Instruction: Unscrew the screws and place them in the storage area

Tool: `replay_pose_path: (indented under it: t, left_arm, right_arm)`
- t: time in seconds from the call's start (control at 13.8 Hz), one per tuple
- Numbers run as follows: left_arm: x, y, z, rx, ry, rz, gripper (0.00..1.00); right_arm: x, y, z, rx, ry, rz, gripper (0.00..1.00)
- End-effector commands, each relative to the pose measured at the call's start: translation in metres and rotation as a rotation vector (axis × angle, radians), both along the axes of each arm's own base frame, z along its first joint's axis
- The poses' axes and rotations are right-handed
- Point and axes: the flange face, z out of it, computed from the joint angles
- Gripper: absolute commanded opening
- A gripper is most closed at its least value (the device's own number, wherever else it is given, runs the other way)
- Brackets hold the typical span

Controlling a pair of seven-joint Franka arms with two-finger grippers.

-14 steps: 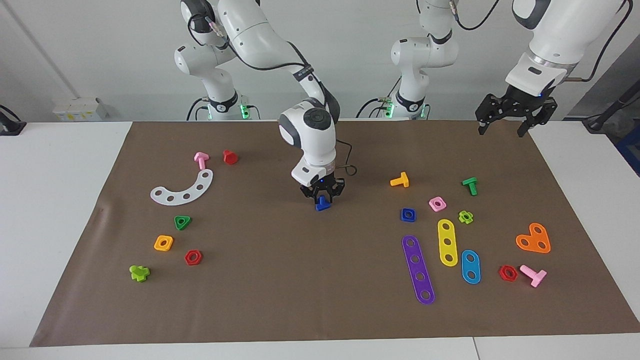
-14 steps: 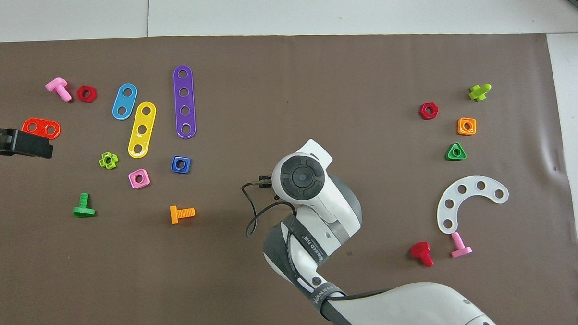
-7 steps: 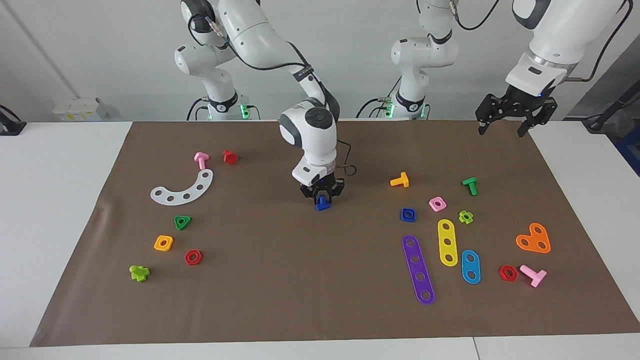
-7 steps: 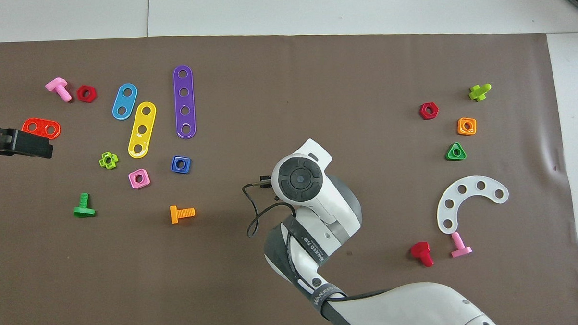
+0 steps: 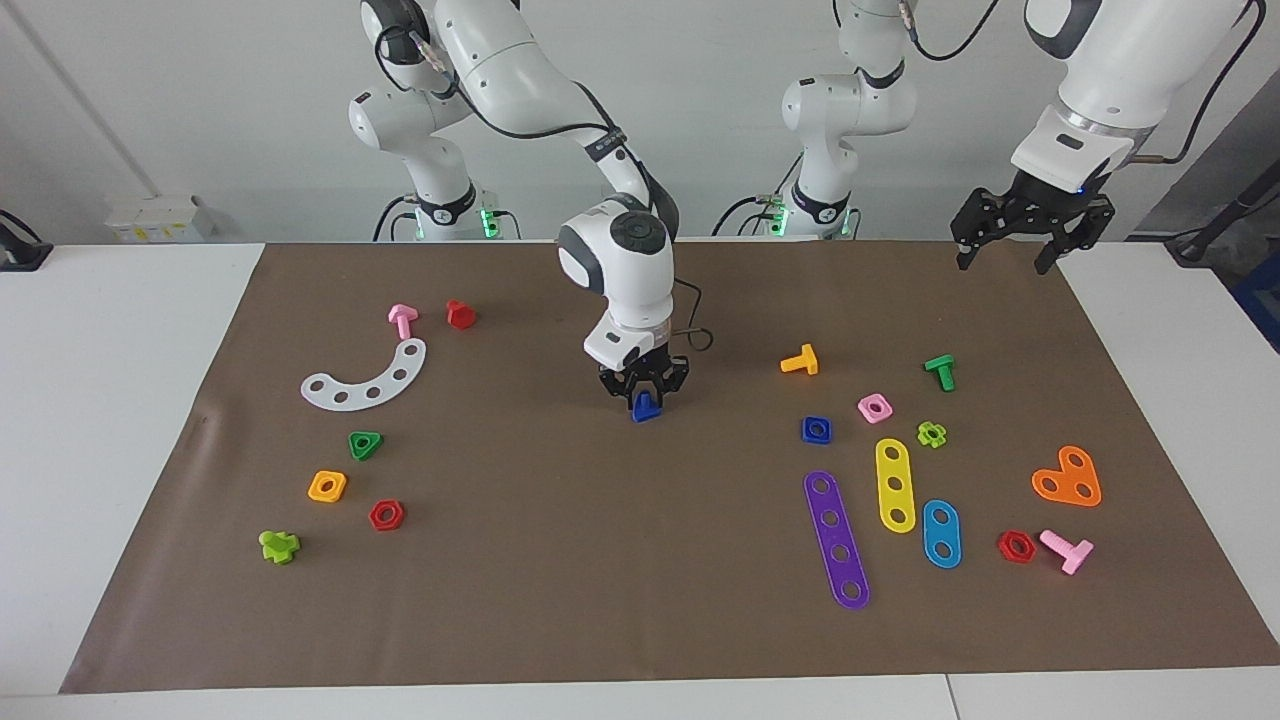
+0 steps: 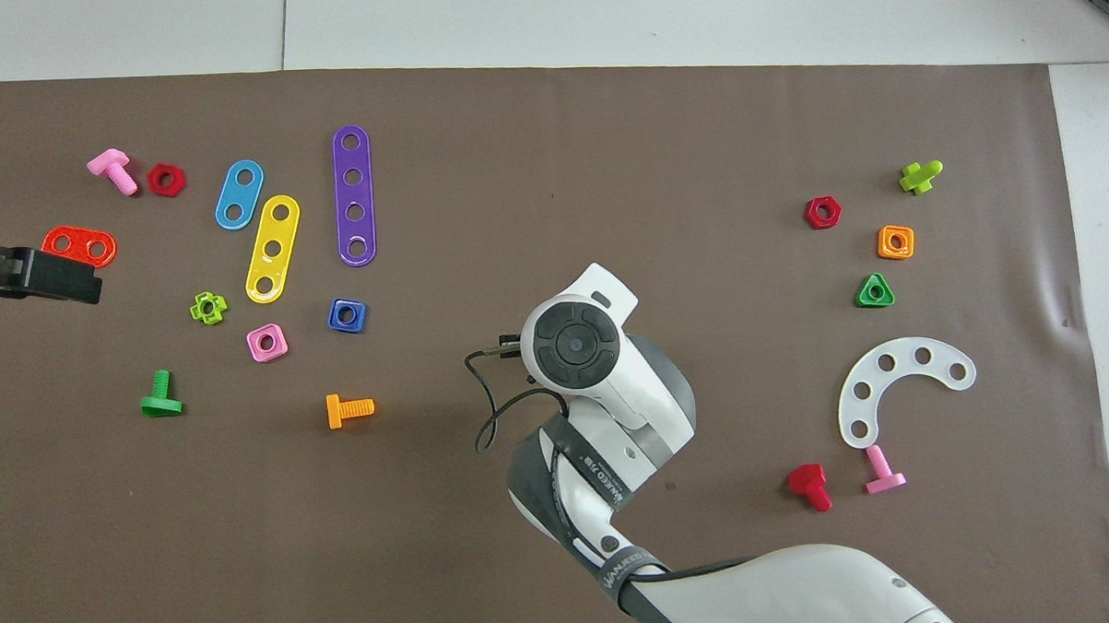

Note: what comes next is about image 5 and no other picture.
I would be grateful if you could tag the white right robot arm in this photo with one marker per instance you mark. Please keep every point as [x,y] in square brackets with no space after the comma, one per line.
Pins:
[620,260]

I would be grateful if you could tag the orange heart-shaped toy plate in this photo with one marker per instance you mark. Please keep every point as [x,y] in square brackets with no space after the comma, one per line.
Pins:
[1068,480]

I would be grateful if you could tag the orange square toy nut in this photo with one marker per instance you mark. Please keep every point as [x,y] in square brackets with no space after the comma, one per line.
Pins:
[315,492]

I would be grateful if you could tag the pink square toy nut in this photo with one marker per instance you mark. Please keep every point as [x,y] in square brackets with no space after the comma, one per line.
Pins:
[864,412]

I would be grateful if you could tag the black pole stand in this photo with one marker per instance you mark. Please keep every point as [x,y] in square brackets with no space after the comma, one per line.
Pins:
[1195,245]

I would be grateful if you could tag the grey partition panel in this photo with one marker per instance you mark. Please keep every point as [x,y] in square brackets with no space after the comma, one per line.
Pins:
[1175,205]

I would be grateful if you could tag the purple four-hole toy strip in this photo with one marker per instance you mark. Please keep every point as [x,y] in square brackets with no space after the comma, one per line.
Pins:
[836,536]

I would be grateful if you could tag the yellow three-hole toy strip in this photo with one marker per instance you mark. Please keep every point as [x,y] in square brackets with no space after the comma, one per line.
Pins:
[894,468]

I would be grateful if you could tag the orange plastic toy bolt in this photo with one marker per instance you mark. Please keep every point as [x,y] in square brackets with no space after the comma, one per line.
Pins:
[805,362]

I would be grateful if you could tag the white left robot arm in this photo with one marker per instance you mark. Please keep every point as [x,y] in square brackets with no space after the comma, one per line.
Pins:
[1120,70]

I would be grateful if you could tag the pink plastic toy bolt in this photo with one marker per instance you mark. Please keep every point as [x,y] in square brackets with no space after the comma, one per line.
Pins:
[1072,552]
[403,322]

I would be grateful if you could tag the blue square toy nut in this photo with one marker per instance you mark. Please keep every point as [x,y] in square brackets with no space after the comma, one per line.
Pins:
[806,436]

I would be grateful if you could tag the green triangular toy nut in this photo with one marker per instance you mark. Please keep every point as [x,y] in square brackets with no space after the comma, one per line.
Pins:
[358,452]

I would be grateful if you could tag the white curved five-hole strip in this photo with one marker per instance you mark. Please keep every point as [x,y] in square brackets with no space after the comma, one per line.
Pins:
[358,398]

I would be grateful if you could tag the red plastic toy bolt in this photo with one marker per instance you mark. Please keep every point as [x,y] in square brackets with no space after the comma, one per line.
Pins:
[460,316]

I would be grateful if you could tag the red hexagonal toy nut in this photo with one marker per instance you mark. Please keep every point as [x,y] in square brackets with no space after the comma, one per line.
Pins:
[375,522]
[1003,552]

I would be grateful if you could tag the lime green cross-head bolt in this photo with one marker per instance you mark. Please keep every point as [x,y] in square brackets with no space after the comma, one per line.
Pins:
[278,548]

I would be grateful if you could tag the green plastic toy bolt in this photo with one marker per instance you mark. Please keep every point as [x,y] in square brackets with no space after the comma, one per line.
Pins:
[943,372]

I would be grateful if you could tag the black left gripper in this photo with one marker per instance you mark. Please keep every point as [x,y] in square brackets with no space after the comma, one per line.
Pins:
[1045,205]

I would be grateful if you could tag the brown table mat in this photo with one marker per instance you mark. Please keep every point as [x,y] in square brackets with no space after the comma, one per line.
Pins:
[600,560]

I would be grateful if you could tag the blue two-hole toy strip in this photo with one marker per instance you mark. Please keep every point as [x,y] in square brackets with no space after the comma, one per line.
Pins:
[941,533]

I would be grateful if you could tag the blue triangle-head toy bolt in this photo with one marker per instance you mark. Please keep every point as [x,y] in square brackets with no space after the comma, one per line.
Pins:
[646,412]

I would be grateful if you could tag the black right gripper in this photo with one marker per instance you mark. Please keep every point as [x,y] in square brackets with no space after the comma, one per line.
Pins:
[672,372]

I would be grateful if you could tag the black clamp mount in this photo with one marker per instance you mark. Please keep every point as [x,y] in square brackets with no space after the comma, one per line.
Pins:
[20,255]

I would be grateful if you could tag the white electrical box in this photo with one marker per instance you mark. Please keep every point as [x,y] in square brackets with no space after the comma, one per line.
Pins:
[150,225]

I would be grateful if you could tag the blue crate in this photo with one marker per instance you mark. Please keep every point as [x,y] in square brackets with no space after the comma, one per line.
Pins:
[1262,300]

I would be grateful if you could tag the lime green cross nut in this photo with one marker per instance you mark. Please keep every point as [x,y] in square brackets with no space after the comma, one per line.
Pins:
[938,443]

